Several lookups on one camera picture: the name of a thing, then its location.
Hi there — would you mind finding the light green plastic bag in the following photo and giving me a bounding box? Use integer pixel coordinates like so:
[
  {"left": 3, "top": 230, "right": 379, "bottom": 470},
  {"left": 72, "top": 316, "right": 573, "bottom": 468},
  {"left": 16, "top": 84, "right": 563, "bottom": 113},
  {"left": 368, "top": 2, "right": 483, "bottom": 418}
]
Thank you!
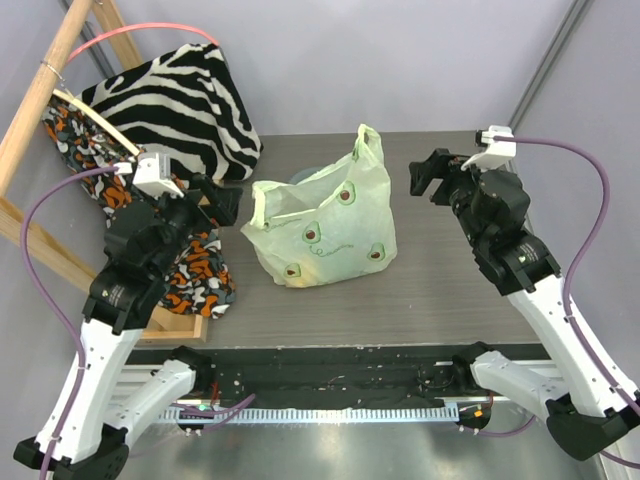
[{"left": 241, "top": 124, "right": 398, "bottom": 288}]

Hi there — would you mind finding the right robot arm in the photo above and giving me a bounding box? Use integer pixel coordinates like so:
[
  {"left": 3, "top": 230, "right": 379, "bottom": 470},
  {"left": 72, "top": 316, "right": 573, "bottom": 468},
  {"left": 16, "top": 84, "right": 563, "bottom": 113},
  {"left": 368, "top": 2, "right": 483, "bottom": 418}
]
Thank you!
[{"left": 409, "top": 149, "right": 639, "bottom": 461}]

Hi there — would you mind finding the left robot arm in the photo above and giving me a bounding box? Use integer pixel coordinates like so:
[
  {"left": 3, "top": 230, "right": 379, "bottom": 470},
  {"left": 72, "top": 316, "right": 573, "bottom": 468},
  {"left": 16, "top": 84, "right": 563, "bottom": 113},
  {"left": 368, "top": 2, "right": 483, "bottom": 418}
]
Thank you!
[{"left": 13, "top": 175, "right": 242, "bottom": 479}]

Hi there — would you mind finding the light blue plate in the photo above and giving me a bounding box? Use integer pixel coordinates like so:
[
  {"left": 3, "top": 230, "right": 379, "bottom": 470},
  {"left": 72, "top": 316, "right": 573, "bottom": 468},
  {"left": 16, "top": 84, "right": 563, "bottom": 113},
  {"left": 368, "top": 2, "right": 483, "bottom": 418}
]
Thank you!
[{"left": 290, "top": 167, "right": 322, "bottom": 185}]

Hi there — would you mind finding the orange camouflage cloth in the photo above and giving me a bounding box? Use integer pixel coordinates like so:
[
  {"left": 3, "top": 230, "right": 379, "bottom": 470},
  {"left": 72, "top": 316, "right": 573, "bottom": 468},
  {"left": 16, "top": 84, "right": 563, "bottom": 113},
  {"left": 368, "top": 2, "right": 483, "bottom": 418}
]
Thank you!
[{"left": 41, "top": 95, "right": 236, "bottom": 324}]

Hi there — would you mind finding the zebra pattern cloth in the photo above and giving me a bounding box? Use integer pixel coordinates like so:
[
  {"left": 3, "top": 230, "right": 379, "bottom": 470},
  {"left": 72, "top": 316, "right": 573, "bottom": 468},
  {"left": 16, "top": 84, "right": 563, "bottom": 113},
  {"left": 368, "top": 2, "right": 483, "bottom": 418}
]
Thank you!
[{"left": 81, "top": 44, "right": 263, "bottom": 182}]

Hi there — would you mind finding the cream hanger hoop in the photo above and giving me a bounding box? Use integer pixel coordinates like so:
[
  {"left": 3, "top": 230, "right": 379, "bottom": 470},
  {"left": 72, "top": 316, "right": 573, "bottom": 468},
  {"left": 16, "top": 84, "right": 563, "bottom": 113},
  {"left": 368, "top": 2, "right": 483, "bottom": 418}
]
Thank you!
[{"left": 52, "top": 89, "right": 141, "bottom": 157}]

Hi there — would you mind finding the pink hanger hoop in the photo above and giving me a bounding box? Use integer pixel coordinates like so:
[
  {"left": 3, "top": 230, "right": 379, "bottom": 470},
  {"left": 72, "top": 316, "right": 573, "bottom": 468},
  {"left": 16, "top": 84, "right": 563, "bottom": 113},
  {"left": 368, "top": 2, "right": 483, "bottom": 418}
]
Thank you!
[{"left": 65, "top": 22, "right": 221, "bottom": 65}]

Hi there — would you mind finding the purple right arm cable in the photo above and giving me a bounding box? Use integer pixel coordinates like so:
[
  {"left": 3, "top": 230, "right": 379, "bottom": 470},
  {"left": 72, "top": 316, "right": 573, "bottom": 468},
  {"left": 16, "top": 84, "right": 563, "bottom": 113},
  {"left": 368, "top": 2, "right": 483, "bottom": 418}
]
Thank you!
[{"left": 469, "top": 136, "right": 640, "bottom": 471}]

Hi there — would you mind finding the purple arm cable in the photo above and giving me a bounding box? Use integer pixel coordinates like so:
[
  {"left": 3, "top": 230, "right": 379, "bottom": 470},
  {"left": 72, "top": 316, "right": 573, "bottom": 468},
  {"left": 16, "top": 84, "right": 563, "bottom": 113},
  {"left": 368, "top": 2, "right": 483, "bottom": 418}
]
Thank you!
[
  {"left": 469, "top": 136, "right": 640, "bottom": 471},
  {"left": 21, "top": 165, "right": 256, "bottom": 480}
]

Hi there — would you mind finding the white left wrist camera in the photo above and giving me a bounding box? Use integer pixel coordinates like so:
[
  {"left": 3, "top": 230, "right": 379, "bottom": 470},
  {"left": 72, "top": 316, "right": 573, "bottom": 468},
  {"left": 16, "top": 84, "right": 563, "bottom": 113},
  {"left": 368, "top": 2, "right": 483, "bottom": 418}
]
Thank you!
[{"left": 115, "top": 152, "right": 184, "bottom": 199}]

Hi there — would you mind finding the wooden clothes rack frame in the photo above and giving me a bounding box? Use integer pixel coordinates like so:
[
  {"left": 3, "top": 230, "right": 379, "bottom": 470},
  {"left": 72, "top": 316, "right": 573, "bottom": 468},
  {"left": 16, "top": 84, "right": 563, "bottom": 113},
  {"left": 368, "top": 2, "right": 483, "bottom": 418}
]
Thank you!
[{"left": 0, "top": 0, "right": 209, "bottom": 344}]

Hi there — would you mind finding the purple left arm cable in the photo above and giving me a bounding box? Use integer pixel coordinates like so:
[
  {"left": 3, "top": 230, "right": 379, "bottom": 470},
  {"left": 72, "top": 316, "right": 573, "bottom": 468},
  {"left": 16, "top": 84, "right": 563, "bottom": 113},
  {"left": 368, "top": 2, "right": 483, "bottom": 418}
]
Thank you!
[{"left": 21, "top": 165, "right": 256, "bottom": 480}]

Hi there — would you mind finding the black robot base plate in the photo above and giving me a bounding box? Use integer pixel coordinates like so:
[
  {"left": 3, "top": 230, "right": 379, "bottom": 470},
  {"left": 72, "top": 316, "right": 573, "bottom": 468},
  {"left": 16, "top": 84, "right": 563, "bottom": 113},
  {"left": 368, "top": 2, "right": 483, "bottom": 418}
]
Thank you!
[{"left": 119, "top": 341, "right": 556, "bottom": 407}]

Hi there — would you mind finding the slotted cable duct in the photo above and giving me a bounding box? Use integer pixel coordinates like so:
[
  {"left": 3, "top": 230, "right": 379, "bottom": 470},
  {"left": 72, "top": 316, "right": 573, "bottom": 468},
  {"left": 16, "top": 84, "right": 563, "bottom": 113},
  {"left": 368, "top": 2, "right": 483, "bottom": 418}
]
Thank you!
[{"left": 159, "top": 403, "right": 460, "bottom": 425}]

